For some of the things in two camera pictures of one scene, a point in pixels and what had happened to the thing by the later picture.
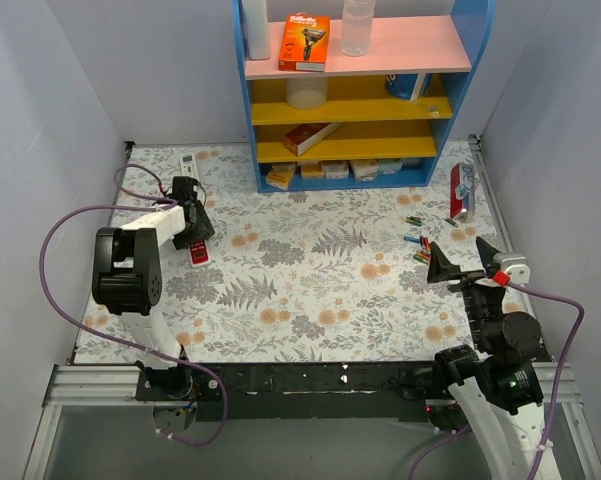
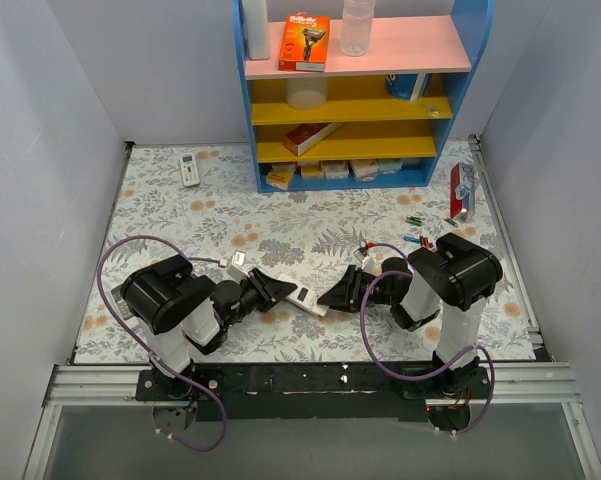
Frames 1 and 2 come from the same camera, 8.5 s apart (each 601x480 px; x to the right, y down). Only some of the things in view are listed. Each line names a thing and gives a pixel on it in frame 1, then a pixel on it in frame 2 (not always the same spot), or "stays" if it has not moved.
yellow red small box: (280, 174) stays
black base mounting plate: (295, 391) stays
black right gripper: (469, 279) to (355, 288)
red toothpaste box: (462, 189) stays
